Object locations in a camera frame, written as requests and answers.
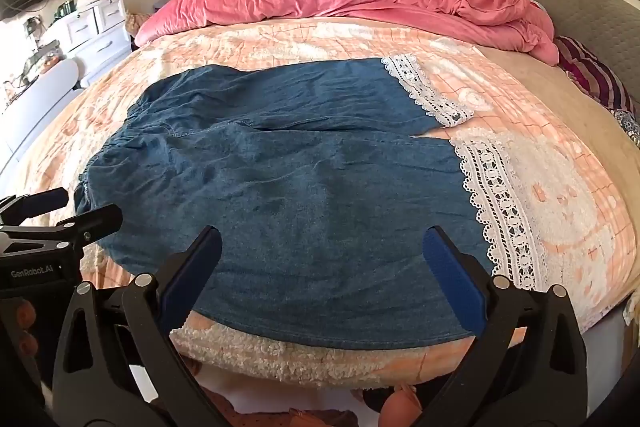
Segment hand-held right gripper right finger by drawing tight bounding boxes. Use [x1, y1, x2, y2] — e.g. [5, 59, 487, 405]
[414, 226, 589, 427]

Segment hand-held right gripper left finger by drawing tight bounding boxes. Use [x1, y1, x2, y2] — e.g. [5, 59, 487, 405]
[52, 226, 223, 427]

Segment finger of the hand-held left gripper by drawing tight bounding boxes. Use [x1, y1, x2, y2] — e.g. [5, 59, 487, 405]
[0, 187, 69, 226]
[0, 204, 124, 259]

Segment denim pants with lace trim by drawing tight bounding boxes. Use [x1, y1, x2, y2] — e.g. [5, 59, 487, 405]
[74, 53, 551, 351]

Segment person's left hand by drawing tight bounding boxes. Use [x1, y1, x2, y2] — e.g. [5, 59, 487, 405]
[14, 299, 41, 360]

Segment pale grey rounded bench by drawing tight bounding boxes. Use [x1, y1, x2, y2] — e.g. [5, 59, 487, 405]
[0, 58, 82, 175]

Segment peach bear print blanket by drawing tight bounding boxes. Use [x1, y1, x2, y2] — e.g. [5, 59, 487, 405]
[0, 17, 632, 390]

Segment white drawer chest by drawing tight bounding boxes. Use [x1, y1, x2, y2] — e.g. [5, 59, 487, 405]
[42, 0, 133, 88]

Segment blue patterned pillow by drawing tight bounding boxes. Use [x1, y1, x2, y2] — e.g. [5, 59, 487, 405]
[612, 108, 640, 148]

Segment striped purple pillow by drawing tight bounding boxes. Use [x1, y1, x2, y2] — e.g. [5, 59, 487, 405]
[554, 36, 636, 110]

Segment grey quilted headboard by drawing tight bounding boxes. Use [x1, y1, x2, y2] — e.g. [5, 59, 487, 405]
[502, 0, 640, 108]

